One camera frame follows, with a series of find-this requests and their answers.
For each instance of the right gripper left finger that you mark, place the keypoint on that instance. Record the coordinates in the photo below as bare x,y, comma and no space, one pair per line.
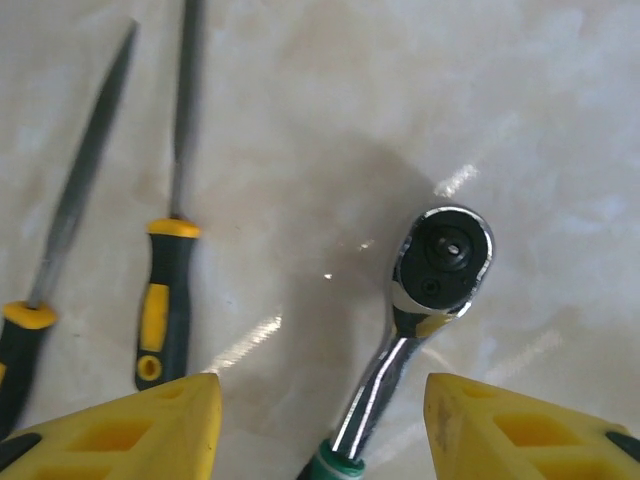
125,435

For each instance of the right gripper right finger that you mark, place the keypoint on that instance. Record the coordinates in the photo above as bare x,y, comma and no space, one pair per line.
525,440

